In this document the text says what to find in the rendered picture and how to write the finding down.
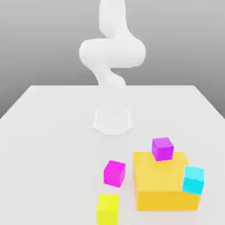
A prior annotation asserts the small magenta cube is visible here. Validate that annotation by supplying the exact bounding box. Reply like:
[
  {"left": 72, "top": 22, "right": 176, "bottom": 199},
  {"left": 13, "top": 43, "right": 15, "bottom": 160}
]
[{"left": 103, "top": 160, "right": 126, "bottom": 188}]

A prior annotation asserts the small purple cube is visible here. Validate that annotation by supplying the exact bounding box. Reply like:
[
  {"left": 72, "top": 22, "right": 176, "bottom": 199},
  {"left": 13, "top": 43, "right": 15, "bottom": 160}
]
[{"left": 152, "top": 137, "right": 174, "bottom": 162}]

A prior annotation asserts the small yellow cube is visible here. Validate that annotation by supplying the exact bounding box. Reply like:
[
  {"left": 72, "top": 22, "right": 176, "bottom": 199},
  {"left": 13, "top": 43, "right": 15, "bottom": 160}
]
[{"left": 96, "top": 193, "right": 120, "bottom": 225}]

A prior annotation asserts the small cyan cube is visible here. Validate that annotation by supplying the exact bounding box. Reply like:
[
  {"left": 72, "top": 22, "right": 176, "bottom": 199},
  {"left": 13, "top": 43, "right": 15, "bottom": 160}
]
[{"left": 181, "top": 165, "right": 205, "bottom": 196}]

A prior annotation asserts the large orange box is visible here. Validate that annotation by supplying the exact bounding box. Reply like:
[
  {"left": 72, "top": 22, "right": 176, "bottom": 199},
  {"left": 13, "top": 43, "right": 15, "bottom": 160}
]
[{"left": 133, "top": 151, "right": 201, "bottom": 211}]

